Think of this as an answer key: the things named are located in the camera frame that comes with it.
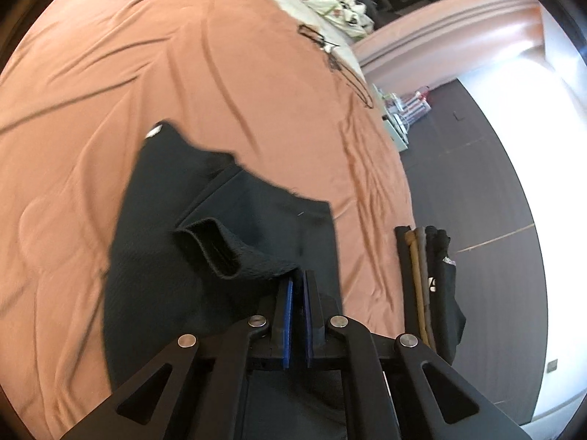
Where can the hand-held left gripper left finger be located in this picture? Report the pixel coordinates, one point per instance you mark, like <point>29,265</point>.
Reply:
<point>288,325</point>

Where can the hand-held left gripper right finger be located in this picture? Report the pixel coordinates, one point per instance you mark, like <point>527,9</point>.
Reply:
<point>308,321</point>

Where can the black sleeveless shirt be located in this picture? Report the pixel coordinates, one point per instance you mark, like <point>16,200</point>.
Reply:
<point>151,261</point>

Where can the stack of folded clothes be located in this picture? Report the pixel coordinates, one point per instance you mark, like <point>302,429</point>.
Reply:
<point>440,284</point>

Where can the white nightstand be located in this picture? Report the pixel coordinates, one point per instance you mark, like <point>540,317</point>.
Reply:
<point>394,123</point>

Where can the striped gift bag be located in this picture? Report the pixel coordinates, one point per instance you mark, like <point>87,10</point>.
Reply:
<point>415,105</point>

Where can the black eyeglasses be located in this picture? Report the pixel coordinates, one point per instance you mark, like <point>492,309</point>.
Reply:
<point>312,34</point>

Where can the orange-brown blanket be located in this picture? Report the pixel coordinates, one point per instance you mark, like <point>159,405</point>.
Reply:
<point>91,101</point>

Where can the black and white patterned cloth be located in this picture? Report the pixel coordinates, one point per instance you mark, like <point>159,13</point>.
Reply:
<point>355,16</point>

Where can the pink curtain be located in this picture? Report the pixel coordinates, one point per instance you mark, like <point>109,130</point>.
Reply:
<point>435,27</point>

